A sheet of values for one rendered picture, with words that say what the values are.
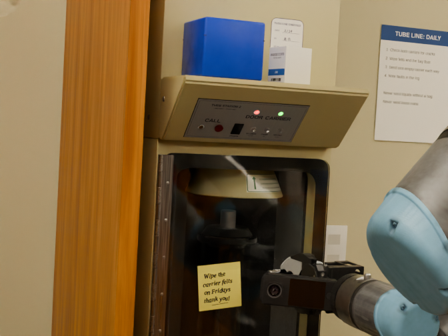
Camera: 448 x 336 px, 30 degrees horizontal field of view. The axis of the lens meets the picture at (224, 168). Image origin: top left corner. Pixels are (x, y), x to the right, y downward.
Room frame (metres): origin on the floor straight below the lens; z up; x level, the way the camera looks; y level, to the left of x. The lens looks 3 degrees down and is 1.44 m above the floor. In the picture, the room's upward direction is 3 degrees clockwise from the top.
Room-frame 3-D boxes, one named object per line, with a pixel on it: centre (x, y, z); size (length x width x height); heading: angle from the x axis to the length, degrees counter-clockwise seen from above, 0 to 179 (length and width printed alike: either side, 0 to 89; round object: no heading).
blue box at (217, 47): (1.33, 0.01, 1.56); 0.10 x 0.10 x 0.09; 22
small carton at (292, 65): (1.37, -0.10, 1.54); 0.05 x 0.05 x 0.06; 30
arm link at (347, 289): (1.18, -0.21, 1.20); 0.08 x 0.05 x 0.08; 112
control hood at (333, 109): (1.35, -0.06, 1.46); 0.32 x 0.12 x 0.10; 112
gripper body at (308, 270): (1.26, -0.19, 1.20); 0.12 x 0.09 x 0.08; 22
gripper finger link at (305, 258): (1.30, -0.14, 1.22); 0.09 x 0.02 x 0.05; 22
